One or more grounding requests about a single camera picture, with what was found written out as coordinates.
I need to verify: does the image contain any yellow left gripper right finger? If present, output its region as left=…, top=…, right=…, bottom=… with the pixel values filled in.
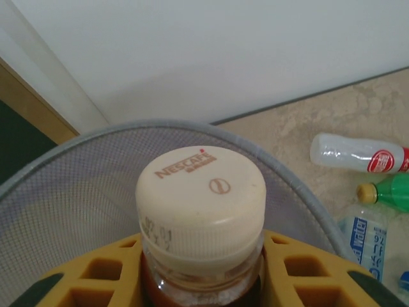
left=263, top=229, right=409, bottom=307

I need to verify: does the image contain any clear bottle blue Pepsi label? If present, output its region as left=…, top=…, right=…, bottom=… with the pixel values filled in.
left=397, top=270, right=409, bottom=294

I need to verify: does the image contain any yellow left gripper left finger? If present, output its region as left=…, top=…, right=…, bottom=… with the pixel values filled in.
left=9, top=232, right=146, bottom=307

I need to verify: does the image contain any clear plastic bin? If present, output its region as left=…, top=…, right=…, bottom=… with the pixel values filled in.
left=0, top=118, right=349, bottom=307

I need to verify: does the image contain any white bottle red label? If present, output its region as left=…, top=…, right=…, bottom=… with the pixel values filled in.
left=309, top=132, right=409, bottom=175

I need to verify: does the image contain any brown Nescafe coffee bottle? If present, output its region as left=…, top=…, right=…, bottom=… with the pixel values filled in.
left=134, top=145, right=268, bottom=307

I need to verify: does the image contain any clear water bottle blue print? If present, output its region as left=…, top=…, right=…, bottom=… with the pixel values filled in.
left=337, top=204, right=389, bottom=284

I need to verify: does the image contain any wooden door frame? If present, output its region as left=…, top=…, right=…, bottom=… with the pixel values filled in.
left=0, top=59, right=81, bottom=145

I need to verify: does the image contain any green plastic bottle yellow cap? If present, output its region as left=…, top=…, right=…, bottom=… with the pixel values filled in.
left=356, top=172, right=409, bottom=214

